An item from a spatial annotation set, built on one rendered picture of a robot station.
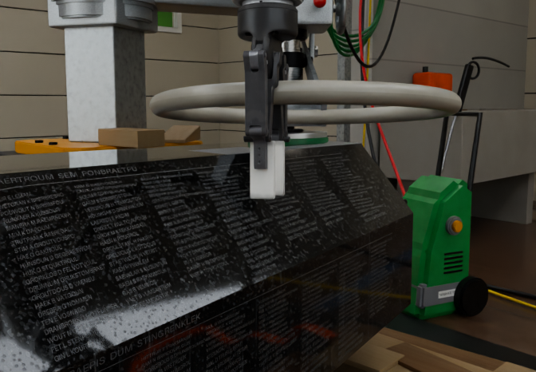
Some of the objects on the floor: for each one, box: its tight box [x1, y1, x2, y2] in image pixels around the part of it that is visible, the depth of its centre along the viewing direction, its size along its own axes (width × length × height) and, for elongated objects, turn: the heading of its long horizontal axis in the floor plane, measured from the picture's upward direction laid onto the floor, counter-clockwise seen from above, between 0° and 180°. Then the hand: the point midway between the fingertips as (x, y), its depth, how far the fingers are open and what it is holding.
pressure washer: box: [402, 112, 488, 320], centre depth 258 cm, size 35×35×87 cm
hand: (267, 171), depth 74 cm, fingers closed on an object, 4 cm apart
